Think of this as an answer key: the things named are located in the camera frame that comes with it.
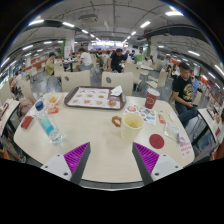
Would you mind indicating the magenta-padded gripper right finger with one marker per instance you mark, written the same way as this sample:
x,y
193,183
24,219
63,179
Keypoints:
x,y
146,158

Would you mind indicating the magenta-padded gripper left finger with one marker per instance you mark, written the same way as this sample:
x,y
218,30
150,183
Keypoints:
x,y
77,158

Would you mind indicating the clear blue-capped water bottle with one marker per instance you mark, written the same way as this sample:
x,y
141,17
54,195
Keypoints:
x,y
46,123

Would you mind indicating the flat round red coaster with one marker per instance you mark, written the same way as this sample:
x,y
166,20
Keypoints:
x,y
156,141

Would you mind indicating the cream paper cup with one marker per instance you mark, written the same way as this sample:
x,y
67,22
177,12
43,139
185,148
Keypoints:
x,y
130,131

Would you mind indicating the white table edge label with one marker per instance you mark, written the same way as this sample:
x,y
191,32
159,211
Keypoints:
x,y
186,149

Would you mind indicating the small red sauce packet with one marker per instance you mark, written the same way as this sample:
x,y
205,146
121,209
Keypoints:
x,y
161,118

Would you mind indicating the colourful printed leaflet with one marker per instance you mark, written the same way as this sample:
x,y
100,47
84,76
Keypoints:
x,y
144,114

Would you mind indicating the red paper drink cup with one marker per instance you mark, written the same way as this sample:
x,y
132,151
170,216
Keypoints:
x,y
151,99

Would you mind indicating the printed paper tray liner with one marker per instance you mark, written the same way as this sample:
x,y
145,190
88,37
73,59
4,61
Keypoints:
x,y
90,97

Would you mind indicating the clear plastic food bag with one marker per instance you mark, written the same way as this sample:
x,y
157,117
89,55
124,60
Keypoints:
x,y
53,101

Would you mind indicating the red wallet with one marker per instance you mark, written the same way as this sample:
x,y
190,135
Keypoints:
x,y
26,122

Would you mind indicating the brown food tray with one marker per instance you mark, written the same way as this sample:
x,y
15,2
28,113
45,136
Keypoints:
x,y
69,96

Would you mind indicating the crumpled white napkin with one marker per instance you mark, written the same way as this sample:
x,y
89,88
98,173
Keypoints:
x,y
117,90

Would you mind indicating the person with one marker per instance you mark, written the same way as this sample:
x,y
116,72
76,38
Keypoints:
x,y
117,60
86,59
50,66
183,90

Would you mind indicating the beige chair with round hole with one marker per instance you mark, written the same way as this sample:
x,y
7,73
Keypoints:
x,y
78,80
121,80

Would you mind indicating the group of beige chairs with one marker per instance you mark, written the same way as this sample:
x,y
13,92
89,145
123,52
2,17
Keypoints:
x,y
162,79

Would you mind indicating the ceiling air conditioning unit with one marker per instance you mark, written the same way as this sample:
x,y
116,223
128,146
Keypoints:
x,y
88,17

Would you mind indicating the group of ceiling lights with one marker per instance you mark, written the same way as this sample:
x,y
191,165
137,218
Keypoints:
x,y
174,13

